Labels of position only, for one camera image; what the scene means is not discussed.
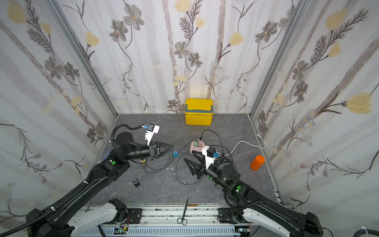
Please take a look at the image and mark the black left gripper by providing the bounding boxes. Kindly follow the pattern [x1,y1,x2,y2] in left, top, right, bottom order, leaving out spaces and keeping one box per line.
[122,141,173,163]

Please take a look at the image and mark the dark grey usb cable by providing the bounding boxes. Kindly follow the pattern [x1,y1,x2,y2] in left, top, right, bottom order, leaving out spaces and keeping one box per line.
[143,150,174,174]

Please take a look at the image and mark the black usb cable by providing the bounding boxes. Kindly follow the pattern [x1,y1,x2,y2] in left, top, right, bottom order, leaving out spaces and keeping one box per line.
[200,129,235,162]

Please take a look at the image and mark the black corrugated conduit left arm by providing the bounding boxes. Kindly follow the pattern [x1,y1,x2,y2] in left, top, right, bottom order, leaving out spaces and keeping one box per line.
[1,142,174,237]

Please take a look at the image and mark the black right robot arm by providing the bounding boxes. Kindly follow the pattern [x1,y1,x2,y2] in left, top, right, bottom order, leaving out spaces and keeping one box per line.
[185,151,324,237]

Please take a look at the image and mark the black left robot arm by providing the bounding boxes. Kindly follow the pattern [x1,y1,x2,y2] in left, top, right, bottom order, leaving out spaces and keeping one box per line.
[26,132,174,237]

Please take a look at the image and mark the pink power strip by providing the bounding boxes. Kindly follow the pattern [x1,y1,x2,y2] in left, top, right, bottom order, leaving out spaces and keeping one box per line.
[190,141,205,153]

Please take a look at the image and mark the black mp3 player left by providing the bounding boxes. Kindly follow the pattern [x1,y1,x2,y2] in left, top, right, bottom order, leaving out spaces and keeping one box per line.
[133,179,140,187]

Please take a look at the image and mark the blue transparent plastic case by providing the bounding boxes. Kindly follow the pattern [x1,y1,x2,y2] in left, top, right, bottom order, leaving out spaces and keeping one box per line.
[100,149,112,162]

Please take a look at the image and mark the orange cylindrical bottle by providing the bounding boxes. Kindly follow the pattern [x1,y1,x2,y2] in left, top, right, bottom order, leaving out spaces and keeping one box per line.
[250,155,265,171]

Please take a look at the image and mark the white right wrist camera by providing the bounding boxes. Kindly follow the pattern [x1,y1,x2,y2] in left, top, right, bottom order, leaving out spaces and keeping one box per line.
[202,146,219,169]

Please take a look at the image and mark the yellow storage box grey handle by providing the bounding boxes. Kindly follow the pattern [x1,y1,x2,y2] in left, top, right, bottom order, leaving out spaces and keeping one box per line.
[185,98,214,126]

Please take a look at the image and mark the black handled scissors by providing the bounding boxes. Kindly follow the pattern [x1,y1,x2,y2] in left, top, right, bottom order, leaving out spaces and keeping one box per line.
[177,198,189,226]

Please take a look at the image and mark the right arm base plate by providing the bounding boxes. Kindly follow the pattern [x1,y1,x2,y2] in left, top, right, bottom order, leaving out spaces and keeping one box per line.
[217,207,245,225]

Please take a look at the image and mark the white power strip cord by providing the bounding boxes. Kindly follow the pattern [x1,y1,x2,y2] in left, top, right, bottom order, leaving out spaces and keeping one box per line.
[219,132,266,157]

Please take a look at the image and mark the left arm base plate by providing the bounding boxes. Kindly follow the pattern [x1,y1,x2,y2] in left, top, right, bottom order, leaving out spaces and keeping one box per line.
[121,208,143,225]

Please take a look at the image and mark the white slotted cable duct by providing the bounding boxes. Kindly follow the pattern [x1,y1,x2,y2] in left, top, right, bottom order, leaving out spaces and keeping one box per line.
[80,226,240,237]

